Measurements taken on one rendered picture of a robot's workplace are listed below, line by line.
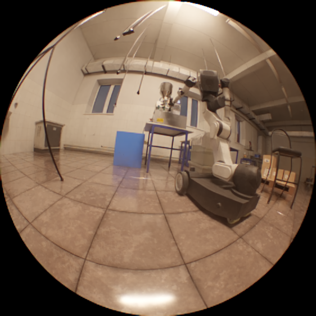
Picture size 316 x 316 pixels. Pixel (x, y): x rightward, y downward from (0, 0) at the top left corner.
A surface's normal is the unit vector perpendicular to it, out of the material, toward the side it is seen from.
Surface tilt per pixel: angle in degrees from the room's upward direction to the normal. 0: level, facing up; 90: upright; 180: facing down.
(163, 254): 0
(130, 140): 90
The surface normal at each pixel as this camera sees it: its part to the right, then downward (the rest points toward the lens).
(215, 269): 0.14, -0.99
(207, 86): -0.42, 0.31
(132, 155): 0.17, 0.11
